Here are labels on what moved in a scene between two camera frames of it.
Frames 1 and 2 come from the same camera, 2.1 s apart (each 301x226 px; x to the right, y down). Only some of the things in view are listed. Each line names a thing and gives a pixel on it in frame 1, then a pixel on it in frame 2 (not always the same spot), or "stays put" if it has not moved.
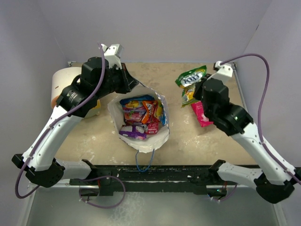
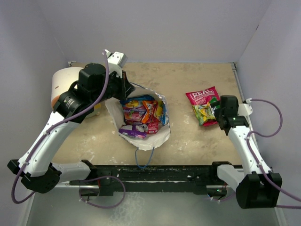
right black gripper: (200, 85) -> (217, 111)
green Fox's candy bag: (187, 81) -> (205, 112)
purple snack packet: (136, 132) stays put
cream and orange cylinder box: (62, 78) stays put
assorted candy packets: (142, 109) stays put
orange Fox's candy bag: (151, 115) stays put
